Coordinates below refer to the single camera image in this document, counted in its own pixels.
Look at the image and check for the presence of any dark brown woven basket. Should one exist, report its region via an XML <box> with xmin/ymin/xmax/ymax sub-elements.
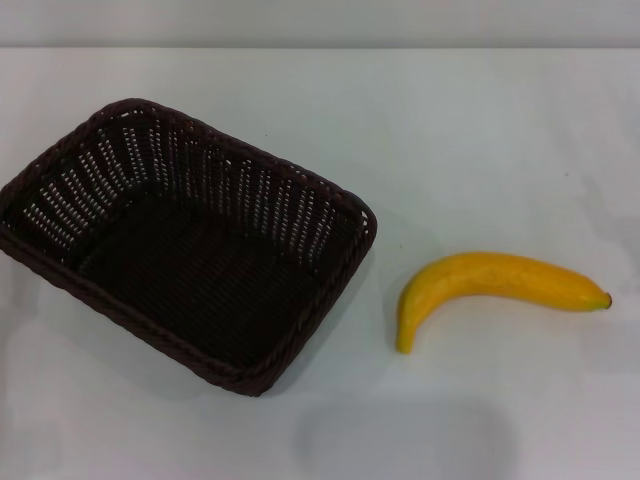
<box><xmin>0</xmin><ymin>97</ymin><xmax>379</xmax><ymax>400</ymax></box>

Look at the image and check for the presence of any yellow plastic banana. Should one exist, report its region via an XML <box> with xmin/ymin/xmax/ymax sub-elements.
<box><xmin>396</xmin><ymin>251</ymin><xmax>614</xmax><ymax>356</ymax></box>

